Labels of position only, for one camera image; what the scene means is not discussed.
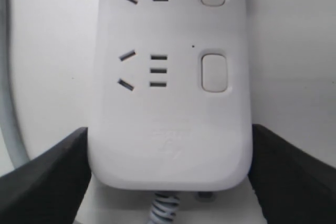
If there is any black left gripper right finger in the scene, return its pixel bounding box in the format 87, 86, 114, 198
248, 124, 335, 223

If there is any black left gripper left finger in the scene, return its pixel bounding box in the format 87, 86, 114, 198
1, 127, 91, 223

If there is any white five-outlet power strip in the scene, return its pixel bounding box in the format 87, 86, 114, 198
88, 0, 253, 191

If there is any grey power cable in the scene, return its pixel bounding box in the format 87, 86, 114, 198
0, 0, 181, 224

